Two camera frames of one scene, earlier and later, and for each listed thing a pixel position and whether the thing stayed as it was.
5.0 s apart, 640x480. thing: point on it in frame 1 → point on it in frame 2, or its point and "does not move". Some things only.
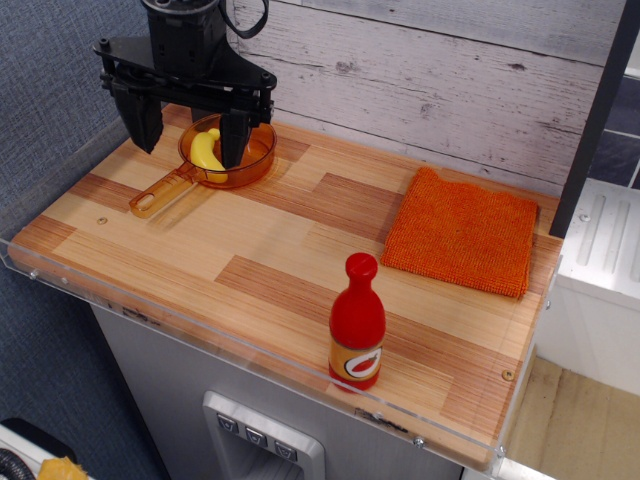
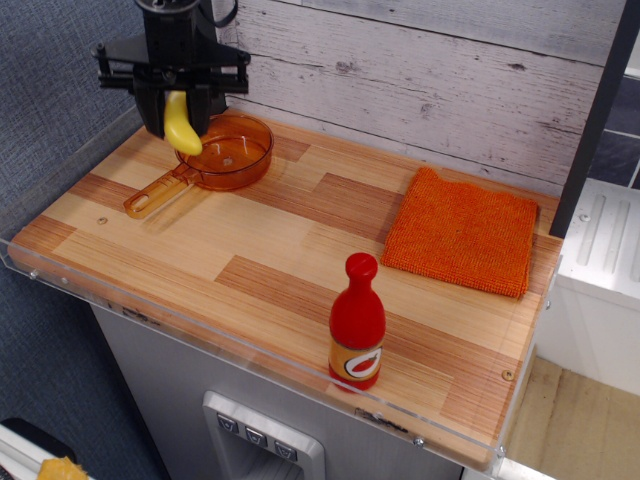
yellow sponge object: (61, 469) does not move
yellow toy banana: (203, 154) → (179, 127)
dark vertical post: (595, 124) does not move
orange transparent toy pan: (258, 158) does not move
